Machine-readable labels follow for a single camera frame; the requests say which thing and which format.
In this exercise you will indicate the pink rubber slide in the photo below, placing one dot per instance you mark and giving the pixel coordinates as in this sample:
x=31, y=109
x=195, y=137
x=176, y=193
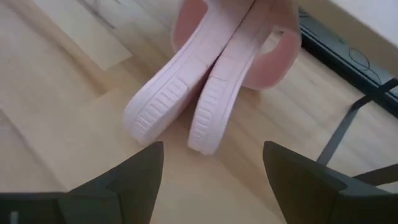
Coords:
x=224, y=93
x=174, y=84

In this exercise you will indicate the black table edge rail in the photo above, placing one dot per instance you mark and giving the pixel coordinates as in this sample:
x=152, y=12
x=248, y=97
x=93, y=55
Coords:
x=342, y=53

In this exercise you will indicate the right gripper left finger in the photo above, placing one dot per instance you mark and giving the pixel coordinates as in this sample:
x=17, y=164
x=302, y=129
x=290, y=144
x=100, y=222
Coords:
x=130, y=186

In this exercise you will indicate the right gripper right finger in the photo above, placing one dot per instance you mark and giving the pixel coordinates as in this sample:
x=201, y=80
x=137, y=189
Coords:
x=311, y=196

